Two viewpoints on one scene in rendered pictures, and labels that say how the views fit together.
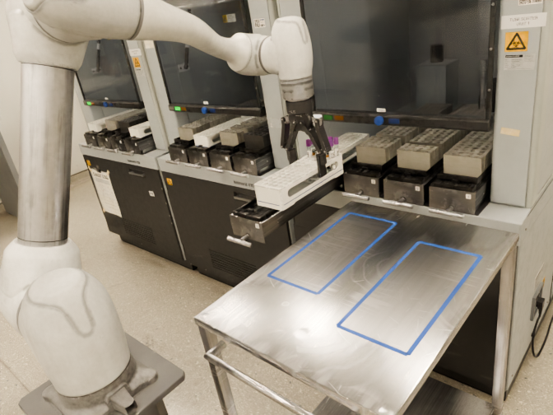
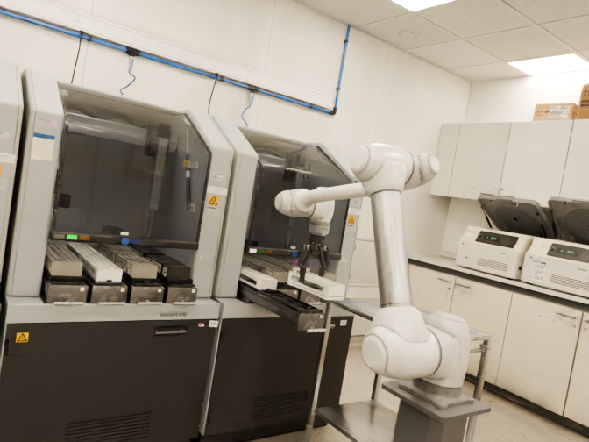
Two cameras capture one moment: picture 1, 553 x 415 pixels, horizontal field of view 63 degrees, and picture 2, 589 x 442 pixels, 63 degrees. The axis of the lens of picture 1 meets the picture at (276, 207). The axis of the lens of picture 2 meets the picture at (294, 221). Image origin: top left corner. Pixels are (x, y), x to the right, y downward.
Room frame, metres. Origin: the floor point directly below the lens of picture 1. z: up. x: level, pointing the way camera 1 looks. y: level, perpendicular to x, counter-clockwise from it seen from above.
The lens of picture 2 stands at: (1.04, 2.07, 1.28)
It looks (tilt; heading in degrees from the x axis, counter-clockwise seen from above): 3 degrees down; 279
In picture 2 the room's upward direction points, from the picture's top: 9 degrees clockwise
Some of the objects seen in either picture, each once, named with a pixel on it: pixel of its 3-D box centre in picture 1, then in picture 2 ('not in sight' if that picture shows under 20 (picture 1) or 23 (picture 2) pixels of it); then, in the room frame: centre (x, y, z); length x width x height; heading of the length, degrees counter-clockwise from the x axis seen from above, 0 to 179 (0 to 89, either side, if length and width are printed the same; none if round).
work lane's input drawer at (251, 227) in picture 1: (309, 185); (270, 299); (1.44, -0.13, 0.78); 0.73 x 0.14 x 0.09; 135
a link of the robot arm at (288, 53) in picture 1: (288, 47); (320, 203); (1.28, -0.10, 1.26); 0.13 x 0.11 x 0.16; 42
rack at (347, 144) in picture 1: (337, 153); (252, 278); (1.56, -0.25, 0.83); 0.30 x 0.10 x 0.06; 135
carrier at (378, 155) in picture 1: (372, 154); (280, 277); (1.45, -0.35, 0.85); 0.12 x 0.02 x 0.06; 46
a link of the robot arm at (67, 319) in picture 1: (72, 323); (442, 345); (0.74, 0.44, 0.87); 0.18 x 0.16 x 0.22; 42
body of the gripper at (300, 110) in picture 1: (300, 114); (316, 244); (1.26, -0.11, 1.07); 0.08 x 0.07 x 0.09; 44
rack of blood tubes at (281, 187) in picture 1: (301, 178); (315, 284); (1.24, -0.09, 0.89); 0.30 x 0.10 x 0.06; 134
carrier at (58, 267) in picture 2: (188, 133); (66, 268); (2.16, 0.36, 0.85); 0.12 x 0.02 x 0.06; 46
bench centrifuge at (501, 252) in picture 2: not in sight; (509, 237); (-0.12, -2.24, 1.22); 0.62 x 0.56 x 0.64; 43
